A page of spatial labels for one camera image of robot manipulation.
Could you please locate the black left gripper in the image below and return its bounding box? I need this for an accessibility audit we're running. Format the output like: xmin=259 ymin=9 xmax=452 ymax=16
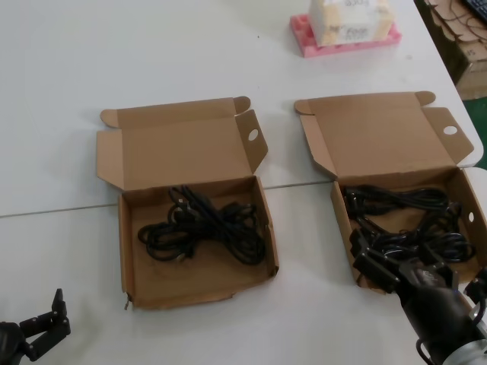
xmin=0 ymin=287 xmax=72 ymax=365

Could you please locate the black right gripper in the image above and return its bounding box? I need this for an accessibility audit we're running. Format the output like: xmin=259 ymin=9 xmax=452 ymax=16
xmin=349 ymin=227 xmax=479 ymax=355

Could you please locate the black power cable bundle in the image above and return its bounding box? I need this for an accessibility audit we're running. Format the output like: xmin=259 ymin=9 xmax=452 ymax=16
xmin=136 ymin=184 xmax=268 ymax=268
xmin=342 ymin=184 xmax=450 ymax=218
xmin=352 ymin=205 xmax=477 ymax=264

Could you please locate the brown cardboard box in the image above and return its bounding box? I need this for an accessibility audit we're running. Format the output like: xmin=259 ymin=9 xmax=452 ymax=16
xmin=95 ymin=94 xmax=281 ymax=312
xmin=293 ymin=90 xmax=487 ymax=294

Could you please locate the pale cardboard carton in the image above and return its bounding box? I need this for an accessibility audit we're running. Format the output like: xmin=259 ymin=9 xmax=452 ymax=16
xmin=454 ymin=62 xmax=487 ymax=101

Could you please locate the pink foam tray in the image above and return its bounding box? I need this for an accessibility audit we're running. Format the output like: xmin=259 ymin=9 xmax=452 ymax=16
xmin=290 ymin=13 xmax=403 ymax=59

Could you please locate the brown carton with writing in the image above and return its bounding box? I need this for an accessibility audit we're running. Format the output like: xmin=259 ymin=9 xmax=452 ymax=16
xmin=458 ymin=36 xmax=487 ymax=65

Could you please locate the white yellow tissue pack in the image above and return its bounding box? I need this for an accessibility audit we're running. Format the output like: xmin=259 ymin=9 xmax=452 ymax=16
xmin=307 ymin=0 xmax=396 ymax=47

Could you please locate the black keyboard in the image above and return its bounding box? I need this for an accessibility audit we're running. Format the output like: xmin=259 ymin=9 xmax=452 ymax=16
xmin=464 ymin=0 xmax=487 ymax=17

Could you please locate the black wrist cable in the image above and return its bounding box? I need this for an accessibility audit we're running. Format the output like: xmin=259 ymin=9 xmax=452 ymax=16
xmin=413 ymin=336 xmax=434 ymax=363

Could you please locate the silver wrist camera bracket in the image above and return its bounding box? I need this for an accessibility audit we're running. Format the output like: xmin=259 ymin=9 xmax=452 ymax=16
xmin=463 ymin=265 xmax=487 ymax=328

